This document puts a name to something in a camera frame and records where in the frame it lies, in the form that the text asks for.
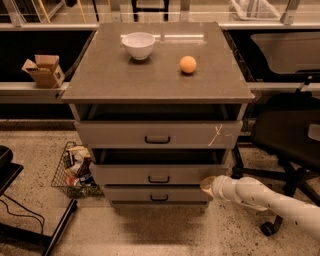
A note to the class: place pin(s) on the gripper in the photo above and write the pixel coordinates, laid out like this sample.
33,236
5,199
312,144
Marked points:
219,188

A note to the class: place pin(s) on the grey drawer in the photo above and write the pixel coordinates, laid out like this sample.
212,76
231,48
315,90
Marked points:
155,194
157,166
155,134

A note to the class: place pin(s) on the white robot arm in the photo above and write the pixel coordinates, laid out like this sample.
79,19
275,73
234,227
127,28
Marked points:
250,192

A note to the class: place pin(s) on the grey top drawer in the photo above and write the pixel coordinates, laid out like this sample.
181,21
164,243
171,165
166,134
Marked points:
155,134

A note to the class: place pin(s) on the grey drawer cabinet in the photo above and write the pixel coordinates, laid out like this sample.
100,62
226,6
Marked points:
110,85

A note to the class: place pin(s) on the grey bottom drawer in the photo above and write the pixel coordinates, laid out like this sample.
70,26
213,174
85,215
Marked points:
155,194

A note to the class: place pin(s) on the black office chair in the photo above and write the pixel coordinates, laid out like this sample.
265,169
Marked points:
284,128

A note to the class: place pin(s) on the orange ball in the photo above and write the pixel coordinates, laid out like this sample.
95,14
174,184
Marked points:
188,64

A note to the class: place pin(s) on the white bowl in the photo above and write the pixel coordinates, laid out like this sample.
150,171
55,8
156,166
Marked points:
138,45

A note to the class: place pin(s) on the clear plastic bag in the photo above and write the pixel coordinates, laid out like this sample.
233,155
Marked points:
253,10

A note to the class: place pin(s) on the open cardboard box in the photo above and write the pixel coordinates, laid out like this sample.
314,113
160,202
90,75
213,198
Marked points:
45,71

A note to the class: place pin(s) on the wire basket with items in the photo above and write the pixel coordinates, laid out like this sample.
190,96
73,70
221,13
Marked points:
73,176

